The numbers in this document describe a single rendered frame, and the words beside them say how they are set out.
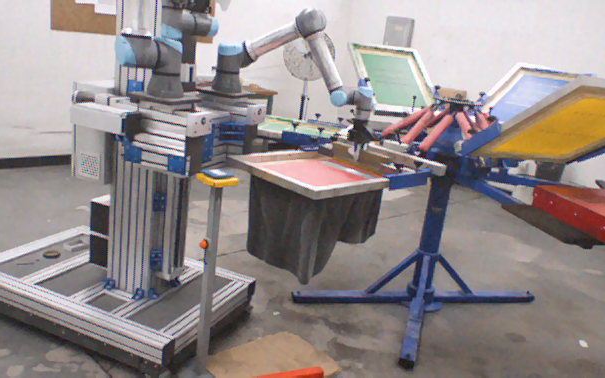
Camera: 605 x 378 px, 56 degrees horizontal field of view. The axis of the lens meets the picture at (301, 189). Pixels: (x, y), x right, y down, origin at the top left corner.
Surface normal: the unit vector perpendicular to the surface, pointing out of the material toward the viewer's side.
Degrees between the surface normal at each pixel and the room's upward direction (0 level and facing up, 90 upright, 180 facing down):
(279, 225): 92
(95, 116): 90
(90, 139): 90
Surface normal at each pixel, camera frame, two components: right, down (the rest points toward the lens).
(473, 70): -0.71, 0.10
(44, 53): 0.69, 0.28
